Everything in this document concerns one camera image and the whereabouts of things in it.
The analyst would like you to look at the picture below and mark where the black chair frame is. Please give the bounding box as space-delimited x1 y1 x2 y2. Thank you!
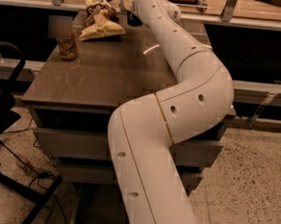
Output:
0 41 63 224

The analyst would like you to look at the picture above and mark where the brown chip bag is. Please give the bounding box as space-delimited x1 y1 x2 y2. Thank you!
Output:
79 0 126 41

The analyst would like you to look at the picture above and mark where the upper grey drawer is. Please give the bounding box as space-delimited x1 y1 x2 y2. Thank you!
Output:
34 127 223 167

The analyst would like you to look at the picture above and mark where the grey drawer cabinet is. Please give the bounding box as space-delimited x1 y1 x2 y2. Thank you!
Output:
13 7 243 224

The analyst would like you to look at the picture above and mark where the grey drawer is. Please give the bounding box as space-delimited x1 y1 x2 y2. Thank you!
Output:
34 127 223 167
58 163 204 190

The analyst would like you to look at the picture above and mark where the black floor cable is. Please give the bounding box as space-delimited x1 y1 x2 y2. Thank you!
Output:
0 116 76 224

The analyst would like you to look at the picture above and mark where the bottom open drawer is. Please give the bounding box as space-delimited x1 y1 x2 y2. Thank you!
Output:
70 184 130 224

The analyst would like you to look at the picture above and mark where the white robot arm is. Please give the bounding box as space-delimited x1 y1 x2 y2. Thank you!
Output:
108 0 234 224

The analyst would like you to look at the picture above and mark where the metal rail shelf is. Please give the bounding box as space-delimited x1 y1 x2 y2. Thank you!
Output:
0 0 281 28

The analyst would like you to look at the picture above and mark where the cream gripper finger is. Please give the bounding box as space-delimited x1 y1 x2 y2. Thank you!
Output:
122 0 132 11

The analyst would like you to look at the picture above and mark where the middle grey drawer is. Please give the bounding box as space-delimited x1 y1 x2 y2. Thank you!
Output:
58 163 204 190

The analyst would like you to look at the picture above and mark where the blue pepsi can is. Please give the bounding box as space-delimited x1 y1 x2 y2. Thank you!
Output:
127 11 142 27

